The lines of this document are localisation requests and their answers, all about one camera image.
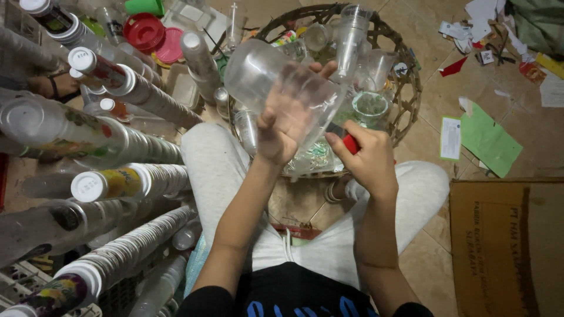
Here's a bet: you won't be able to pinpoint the person's right hand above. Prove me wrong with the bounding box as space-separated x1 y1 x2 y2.
325 126 399 202

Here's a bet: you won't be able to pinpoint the person's left hand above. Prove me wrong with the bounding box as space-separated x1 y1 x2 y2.
258 61 340 167

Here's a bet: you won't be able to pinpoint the red-handled cutter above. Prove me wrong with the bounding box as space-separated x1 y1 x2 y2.
343 134 360 156

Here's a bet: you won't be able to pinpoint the large clear plastic cup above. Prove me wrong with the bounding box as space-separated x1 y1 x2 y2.
224 39 350 151

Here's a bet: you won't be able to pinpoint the small clear plastic cup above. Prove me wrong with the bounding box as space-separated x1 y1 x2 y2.
304 23 332 52
368 49 398 91
233 110 259 156

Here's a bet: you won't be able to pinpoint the clear plastic rings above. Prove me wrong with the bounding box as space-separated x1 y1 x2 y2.
325 178 354 204

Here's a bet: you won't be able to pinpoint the green-rimmed clear cup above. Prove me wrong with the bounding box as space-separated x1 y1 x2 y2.
352 91 390 129

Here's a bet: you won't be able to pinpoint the person's grey trousers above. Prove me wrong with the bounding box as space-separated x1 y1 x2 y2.
181 122 450 292

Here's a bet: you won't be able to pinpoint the white green-edged paper label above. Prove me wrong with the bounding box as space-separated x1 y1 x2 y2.
440 116 462 161

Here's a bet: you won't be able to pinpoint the round woven bamboo basket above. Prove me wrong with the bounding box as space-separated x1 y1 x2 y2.
229 4 424 179

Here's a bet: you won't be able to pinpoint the flat red wrapper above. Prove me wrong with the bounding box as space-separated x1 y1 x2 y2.
271 223 323 241

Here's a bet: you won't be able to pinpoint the plain clear cup stack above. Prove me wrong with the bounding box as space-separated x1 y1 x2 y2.
128 254 189 317
180 31 222 104

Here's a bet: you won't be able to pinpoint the tall stack of clear cups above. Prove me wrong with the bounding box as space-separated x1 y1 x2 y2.
336 4 374 84

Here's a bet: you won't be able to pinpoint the green paper sheet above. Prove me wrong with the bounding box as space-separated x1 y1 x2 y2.
460 102 524 178

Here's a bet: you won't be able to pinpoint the red paper scrap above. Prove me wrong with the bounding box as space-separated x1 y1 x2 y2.
439 56 469 78

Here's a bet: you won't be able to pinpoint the pink plastic lid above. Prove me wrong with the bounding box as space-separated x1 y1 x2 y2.
154 27 185 65

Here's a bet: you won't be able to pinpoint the clear plastic tray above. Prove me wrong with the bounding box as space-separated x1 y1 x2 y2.
162 0 231 41

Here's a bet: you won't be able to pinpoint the person's black shirt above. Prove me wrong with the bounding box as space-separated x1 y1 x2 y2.
175 262 435 317

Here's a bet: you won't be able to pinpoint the red-label cup stack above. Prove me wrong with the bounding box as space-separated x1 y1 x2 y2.
68 46 204 129

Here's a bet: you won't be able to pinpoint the teal cloth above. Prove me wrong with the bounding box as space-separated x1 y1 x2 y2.
184 232 210 296

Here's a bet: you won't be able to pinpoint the brown cardboard box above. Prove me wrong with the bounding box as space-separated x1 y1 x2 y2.
449 177 564 317

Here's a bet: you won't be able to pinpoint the orange-label cup stack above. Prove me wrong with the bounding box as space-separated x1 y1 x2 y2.
84 98 178 138

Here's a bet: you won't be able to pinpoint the yellow-label cup stack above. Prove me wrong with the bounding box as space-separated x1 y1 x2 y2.
70 163 193 203

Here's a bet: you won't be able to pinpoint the red plastic lid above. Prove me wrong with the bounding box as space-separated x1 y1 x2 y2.
123 12 166 54

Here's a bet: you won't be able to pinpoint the heap of torn paper scraps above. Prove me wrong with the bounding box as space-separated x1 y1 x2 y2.
438 0 564 86

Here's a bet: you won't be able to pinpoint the green plastic cup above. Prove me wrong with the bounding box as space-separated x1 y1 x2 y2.
125 0 165 17

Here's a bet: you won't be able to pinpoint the white paper sheet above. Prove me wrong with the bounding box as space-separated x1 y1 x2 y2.
539 72 564 108

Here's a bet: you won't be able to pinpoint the purple-label cup stack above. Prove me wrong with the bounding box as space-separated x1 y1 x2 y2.
0 204 197 317

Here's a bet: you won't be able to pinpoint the floral-print wide cup stack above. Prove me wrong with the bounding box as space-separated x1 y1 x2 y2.
0 94 184 171

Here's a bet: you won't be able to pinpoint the green cloth bag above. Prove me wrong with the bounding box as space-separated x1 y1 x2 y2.
507 0 564 56

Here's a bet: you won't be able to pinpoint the dark-print clear cup stack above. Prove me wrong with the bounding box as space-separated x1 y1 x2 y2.
0 198 138 269

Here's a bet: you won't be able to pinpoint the brown-label cup stack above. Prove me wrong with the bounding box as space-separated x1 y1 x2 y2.
19 0 148 67

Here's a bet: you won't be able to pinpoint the white plastic crate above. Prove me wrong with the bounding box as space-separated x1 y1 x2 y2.
0 260 103 317

